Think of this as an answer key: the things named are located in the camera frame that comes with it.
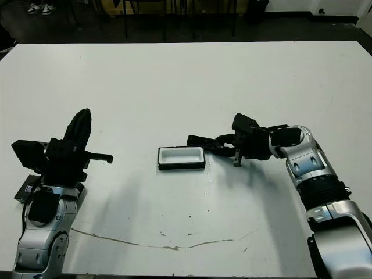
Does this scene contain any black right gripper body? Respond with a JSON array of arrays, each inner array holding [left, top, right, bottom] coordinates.
[[231, 127, 273, 169]]

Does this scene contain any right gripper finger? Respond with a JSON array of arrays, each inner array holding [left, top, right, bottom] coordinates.
[[214, 133, 237, 144], [206, 146, 237, 158]]

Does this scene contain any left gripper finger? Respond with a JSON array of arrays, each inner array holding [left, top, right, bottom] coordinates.
[[64, 108, 85, 152], [77, 108, 94, 152]]

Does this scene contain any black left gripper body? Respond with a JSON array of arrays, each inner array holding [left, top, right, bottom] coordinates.
[[40, 138, 114, 186]]

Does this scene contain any black box base white lining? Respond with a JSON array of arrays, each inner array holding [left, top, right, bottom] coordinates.
[[158, 146, 206, 171]]

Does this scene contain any black sneaker white sole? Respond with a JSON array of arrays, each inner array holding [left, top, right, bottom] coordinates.
[[0, 39, 18, 53]]

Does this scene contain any black metal-legged chair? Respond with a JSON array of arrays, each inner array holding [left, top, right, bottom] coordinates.
[[191, 0, 236, 38], [123, 0, 168, 40]]

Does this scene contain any dark trouser leg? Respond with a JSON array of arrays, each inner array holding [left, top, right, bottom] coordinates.
[[0, 24, 15, 44]]

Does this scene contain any black waste bin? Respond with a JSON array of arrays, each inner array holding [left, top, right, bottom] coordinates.
[[245, 0, 270, 24]]

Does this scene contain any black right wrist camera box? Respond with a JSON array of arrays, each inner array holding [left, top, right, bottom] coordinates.
[[231, 113, 260, 135]]

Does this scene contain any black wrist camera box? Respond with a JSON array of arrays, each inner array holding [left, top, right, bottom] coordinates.
[[10, 139, 48, 176], [231, 113, 260, 135]]

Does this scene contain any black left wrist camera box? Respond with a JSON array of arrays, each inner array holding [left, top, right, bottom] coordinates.
[[10, 139, 48, 176]]

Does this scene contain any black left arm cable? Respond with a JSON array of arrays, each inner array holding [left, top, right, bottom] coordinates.
[[22, 176, 44, 233]]

